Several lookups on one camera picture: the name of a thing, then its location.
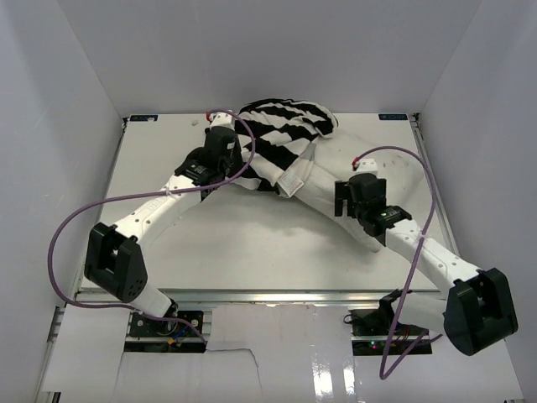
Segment white pillow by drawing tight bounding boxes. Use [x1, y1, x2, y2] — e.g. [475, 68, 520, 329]
[291, 128, 420, 253]

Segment black white striped pillowcase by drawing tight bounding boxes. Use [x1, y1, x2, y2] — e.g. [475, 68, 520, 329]
[234, 98, 339, 196]

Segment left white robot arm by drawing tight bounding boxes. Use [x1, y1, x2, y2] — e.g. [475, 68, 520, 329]
[84, 126, 242, 335]

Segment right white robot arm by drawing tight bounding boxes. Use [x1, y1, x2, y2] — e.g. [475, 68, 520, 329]
[335, 173, 519, 356]

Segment white pillow care label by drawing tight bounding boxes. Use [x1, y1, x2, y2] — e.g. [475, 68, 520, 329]
[276, 170, 304, 198]

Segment right blue corner label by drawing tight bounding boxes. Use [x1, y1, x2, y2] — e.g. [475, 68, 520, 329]
[378, 113, 408, 121]

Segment blue corner label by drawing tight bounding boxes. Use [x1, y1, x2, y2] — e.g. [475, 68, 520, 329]
[378, 113, 408, 121]
[129, 114, 159, 122]

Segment left blue corner label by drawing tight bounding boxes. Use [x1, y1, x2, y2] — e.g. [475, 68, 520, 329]
[129, 114, 159, 122]

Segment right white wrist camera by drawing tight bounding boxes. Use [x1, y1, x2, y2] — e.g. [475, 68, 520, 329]
[352, 158, 378, 176]

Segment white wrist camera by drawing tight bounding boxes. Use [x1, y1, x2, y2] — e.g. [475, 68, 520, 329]
[352, 158, 378, 176]
[205, 111, 234, 133]

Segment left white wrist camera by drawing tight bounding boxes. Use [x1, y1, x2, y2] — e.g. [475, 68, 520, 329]
[205, 111, 234, 133]

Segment aluminium table frame rail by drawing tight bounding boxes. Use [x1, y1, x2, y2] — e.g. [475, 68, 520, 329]
[410, 113, 473, 290]

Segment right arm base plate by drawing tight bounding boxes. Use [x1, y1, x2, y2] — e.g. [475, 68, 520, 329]
[343, 309, 425, 357]

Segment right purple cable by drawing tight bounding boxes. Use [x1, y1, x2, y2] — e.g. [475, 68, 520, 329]
[356, 145, 437, 379]

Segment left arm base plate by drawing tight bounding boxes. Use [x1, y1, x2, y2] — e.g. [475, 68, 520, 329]
[124, 313, 206, 353]

